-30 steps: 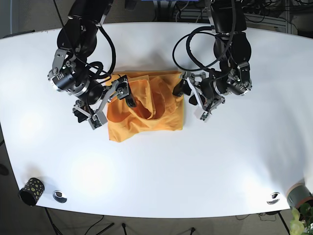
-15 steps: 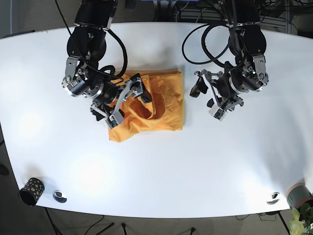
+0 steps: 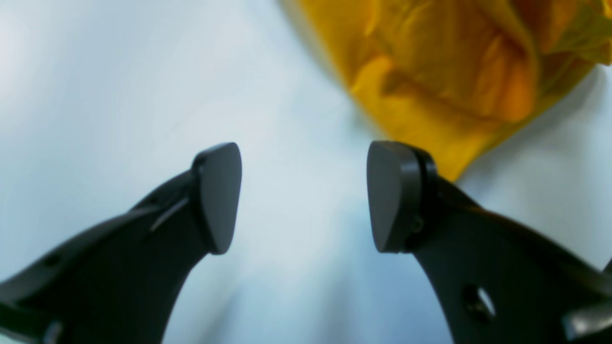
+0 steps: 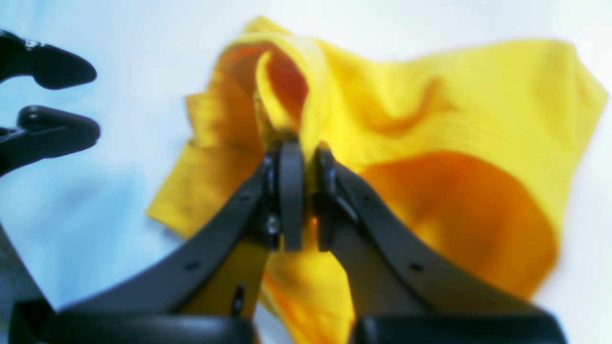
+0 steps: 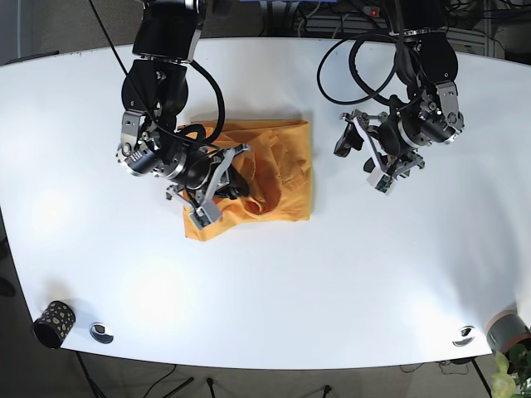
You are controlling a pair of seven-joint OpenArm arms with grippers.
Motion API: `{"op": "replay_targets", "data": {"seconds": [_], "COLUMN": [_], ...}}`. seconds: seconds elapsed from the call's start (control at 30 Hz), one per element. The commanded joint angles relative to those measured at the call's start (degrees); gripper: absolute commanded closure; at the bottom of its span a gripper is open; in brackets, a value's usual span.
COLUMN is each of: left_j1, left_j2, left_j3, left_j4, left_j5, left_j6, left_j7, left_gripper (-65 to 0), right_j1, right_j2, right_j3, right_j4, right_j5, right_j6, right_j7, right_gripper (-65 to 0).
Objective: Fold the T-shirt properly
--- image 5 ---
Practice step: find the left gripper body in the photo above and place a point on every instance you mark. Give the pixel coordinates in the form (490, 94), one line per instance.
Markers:
(394, 157)

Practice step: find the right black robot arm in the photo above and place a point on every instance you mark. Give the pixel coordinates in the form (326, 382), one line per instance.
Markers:
(154, 93)

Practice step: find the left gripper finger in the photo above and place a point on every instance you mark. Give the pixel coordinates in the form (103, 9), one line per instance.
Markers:
(369, 166)
(349, 140)

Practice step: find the orange yellow T-shirt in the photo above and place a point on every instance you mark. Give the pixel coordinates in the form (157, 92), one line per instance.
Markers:
(277, 169)

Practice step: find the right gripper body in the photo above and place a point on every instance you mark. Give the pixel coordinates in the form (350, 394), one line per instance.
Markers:
(201, 183)

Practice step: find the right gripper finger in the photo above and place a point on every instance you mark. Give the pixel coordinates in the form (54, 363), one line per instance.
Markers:
(237, 186)

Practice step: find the black gold-dotted cup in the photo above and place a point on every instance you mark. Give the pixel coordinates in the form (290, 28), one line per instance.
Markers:
(54, 324)

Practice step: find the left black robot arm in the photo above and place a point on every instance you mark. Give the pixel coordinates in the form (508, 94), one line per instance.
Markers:
(426, 64)

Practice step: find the grey plant pot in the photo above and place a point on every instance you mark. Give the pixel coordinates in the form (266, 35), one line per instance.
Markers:
(505, 330)

